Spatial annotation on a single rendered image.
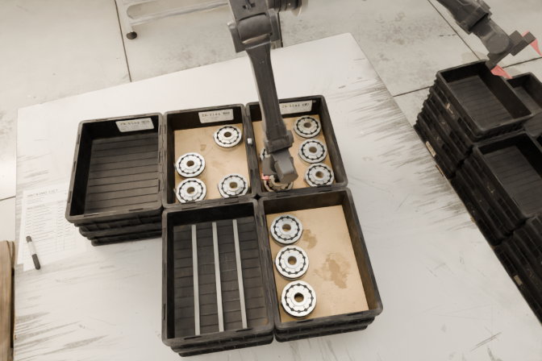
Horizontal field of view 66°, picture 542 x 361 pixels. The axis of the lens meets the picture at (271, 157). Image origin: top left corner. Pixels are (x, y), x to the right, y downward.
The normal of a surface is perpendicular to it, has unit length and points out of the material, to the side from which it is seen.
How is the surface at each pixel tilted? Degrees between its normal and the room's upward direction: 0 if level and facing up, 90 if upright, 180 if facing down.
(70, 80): 0
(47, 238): 0
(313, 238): 0
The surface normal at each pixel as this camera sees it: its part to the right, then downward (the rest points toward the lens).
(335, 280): 0.00, -0.55
